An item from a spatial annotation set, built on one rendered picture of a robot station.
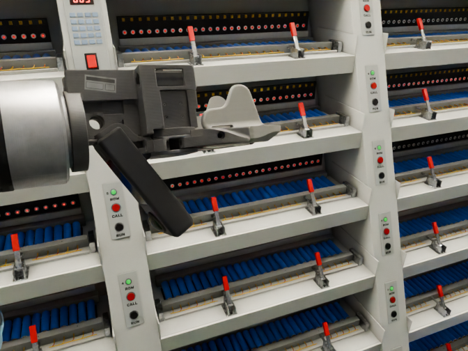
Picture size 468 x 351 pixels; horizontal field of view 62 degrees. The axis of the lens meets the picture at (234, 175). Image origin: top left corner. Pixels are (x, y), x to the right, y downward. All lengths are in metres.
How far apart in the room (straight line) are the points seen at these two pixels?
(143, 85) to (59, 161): 0.10
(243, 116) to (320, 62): 0.68
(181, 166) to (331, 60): 0.47
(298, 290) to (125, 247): 0.47
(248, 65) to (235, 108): 0.57
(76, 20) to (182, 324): 0.71
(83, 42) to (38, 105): 0.57
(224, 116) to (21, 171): 0.18
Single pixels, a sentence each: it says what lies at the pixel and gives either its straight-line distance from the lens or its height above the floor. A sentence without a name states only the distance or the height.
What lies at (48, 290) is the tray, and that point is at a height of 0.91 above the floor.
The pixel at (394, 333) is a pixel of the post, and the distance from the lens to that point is 1.30.
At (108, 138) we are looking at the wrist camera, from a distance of 0.36.
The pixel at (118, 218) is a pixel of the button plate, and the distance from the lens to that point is 0.88.
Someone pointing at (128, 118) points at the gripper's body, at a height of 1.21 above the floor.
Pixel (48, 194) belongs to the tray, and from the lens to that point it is 0.89.
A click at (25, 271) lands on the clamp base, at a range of 0.93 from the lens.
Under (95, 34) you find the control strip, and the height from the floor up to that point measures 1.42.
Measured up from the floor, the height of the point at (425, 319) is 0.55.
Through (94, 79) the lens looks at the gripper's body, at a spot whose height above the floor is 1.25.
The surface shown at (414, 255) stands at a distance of 1.31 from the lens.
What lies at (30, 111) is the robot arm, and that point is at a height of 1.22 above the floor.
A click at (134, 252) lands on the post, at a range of 0.90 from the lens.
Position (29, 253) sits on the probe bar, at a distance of 0.97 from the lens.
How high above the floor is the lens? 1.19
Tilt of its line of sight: 6 degrees down
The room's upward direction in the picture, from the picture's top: 7 degrees counter-clockwise
